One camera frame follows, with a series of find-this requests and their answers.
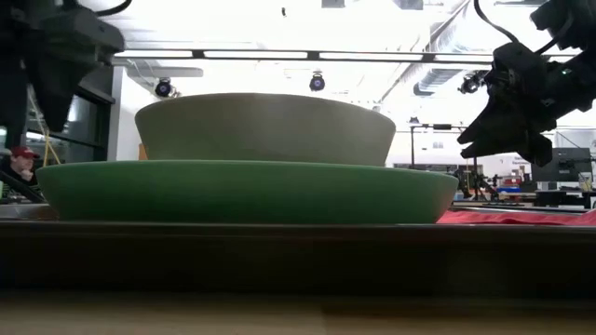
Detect brown plastic tray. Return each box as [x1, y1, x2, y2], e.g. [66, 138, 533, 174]
[0, 202, 596, 299]

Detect black computer monitor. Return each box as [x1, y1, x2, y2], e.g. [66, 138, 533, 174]
[530, 147, 594, 183]

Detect silver ventilation duct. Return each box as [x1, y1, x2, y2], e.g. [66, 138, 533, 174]
[412, 67, 467, 98]

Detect person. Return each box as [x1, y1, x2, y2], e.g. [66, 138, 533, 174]
[0, 145, 46, 202]

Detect white round bowl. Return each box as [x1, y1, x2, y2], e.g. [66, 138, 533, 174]
[134, 91, 397, 168]

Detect long ceiling light bar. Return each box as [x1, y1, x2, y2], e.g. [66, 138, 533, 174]
[124, 47, 575, 64]

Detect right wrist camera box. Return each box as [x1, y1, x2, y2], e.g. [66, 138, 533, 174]
[521, 132, 556, 168]

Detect red cloth napkin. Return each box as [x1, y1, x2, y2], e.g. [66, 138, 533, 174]
[436, 208, 596, 227]

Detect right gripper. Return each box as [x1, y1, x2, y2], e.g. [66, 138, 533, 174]
[457, 41, 560, 160]

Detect yellow extension cable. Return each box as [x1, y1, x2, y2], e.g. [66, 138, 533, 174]
[42, 131, 62, 163]

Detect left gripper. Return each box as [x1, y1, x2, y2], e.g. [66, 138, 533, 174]
[28, 5, 126, 134]

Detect black framed glass partition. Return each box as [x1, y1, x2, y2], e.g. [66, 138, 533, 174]
[0, 64, 117, 164]

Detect green round plate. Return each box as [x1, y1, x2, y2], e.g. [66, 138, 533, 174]
[35, 159, 460, 225]

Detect black background station frame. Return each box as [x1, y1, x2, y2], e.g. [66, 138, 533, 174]
[408, 123, 480, 190]

